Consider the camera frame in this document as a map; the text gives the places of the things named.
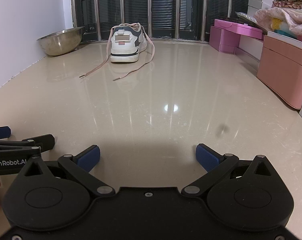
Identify black packet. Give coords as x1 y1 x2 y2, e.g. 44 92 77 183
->
235 12 259 27

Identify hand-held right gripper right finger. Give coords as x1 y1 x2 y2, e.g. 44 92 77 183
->
182 144 279 197

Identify pale white box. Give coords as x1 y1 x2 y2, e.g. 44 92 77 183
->
235 34 264 68

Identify brown cardboard box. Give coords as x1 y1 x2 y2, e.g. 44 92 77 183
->
256 35 302 110

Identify metal window railing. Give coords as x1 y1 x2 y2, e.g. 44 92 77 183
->
70 0 256 43

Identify flat pink box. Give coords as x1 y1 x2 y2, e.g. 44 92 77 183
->
214 19 264 40

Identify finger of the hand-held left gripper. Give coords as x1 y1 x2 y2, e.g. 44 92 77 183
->
0 134 56 155
0 126 12 140

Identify pile of folded blankets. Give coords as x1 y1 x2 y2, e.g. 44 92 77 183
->
253 0 302 40

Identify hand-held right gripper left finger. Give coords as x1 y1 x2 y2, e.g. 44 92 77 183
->
23 145 115 197

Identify white sneaker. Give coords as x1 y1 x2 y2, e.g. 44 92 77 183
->
109 22 147 63

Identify stack of white boxes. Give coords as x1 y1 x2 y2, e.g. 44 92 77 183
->
247 0 281 17

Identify yellow folded towel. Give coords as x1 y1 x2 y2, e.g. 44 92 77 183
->
271 17 291 32

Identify stainless steel bowl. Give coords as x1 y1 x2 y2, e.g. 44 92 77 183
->
36 26 85 57

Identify small pink box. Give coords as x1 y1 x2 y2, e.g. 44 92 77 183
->
210 26 240 53

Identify dark window with blinds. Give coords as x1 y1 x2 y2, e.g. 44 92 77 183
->
72 0 256 42

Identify pink shoelace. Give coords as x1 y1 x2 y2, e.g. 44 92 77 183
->
79 23 156 82

